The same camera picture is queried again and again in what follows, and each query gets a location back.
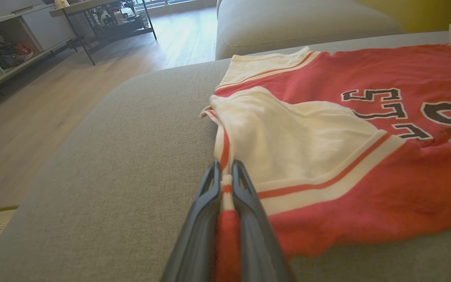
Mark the white tv cabinet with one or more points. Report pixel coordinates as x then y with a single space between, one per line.
49 27

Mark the dark clutter pile in cabinet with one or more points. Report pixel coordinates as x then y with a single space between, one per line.
4 51

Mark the red white lettered jersey shirt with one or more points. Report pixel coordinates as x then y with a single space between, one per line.
366 203

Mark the black white wheeled robot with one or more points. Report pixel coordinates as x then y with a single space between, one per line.
119 25

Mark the wide grey sofa ottoman seat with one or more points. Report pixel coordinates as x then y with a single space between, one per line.
112 176

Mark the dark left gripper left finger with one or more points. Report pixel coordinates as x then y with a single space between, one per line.
198 243

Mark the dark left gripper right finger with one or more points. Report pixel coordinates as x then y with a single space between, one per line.
257 243

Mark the grey sofa seat cushion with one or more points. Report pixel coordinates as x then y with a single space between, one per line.
288 23

